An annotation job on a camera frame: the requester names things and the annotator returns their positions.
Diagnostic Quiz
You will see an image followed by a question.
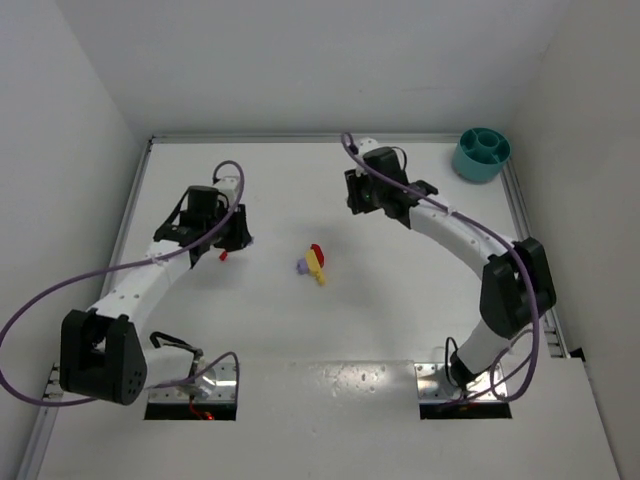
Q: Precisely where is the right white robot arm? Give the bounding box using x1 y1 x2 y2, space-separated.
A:
344 144 557 389

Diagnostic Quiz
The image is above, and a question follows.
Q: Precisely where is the purple lego brick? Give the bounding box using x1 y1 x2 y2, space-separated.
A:
296 258 310 275

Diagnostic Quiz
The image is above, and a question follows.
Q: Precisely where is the yellow lego assembly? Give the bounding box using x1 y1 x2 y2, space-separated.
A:
305 248 326 286

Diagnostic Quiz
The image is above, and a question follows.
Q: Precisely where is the metal base plate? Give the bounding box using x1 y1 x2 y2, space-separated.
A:
414 362 508 405
147 361 237 405

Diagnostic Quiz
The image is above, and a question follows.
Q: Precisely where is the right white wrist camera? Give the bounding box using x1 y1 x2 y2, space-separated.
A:
350 137 380 157

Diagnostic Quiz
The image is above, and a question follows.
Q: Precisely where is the teal divided round container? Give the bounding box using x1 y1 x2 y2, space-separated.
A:
452 127 511 184

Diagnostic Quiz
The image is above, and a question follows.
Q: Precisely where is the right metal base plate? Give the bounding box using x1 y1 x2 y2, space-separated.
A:
414 362 508 405

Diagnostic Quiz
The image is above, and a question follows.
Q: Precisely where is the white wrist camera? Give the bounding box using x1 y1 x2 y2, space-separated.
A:
214 176 239 200
350 137 380 157

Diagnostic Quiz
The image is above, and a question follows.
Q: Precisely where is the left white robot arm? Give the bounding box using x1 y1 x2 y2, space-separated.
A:
59 176 252 405

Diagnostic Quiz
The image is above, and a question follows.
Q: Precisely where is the red curved lego brick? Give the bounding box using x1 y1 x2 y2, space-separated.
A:
310 244 325 268

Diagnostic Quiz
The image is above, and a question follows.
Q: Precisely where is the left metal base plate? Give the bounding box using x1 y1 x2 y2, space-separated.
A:
147 361 237 405

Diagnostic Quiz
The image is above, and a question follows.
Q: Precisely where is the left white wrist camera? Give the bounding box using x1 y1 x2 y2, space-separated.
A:
214 176 239 200

